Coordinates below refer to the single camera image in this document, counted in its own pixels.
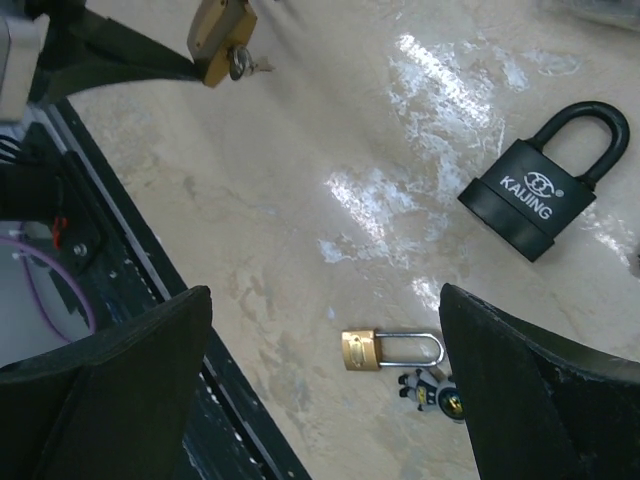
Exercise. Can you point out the brass padlock with keys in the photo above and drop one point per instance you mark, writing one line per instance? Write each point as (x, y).
(218, 42)

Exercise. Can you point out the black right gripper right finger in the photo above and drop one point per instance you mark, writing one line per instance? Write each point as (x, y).
(538, 405)

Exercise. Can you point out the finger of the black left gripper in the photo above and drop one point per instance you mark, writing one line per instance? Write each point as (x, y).
(84, 50)

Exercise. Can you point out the small brass padlock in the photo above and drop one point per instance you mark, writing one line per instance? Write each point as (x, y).
(373, 349)

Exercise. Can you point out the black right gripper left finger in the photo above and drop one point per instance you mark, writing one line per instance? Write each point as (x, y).
(113, 405)

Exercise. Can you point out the black padlock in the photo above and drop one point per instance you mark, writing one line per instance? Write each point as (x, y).
(527, 199)

